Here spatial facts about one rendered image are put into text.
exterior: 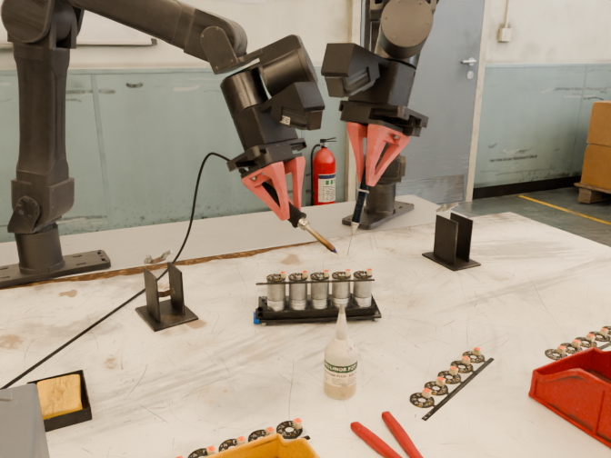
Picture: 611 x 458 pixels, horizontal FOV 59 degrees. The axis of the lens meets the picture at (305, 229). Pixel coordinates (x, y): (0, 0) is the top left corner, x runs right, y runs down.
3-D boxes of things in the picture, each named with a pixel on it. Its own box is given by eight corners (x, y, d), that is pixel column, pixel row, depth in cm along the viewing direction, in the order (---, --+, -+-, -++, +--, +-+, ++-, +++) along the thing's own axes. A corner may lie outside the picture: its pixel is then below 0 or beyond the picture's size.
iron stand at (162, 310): (185, 328, 77) (165, 263, 79) (205, 315, 70) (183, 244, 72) (143, 340, 74) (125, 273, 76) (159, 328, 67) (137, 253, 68)
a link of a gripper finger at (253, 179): (325, 204, 75) (302, 141, 75) (292, 216, 70) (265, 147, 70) (293, 218, 80) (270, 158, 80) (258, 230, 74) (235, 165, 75)
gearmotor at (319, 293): (309, 307, 73) (309, 272, 71) (327, 306, 73) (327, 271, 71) (311, 315, 70) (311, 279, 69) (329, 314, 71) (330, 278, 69)
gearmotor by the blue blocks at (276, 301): (266, 308, 72) (266, 273, 71) (285, 308, 72) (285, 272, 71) (267, 317, 70) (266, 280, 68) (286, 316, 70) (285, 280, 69)
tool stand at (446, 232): (455, 275, 96) (436, 216, 99) (494, 260, 87) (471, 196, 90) (429, 281, 93) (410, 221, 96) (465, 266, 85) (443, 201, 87)
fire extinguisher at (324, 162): (308, 219, 364) (308, 137, 347) (329, 216, 370) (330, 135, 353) (317, 225, 351) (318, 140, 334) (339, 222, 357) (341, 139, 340)
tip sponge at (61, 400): (28, 393, 56) (25, 380, 56) (85, 380, 59) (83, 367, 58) (29, 437, 50) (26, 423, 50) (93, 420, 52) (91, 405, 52)
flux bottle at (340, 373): (320, 397, 56) (321, 309, 53) (327, 379, 59) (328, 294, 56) (354, 403, 55) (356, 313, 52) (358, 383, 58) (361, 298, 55)
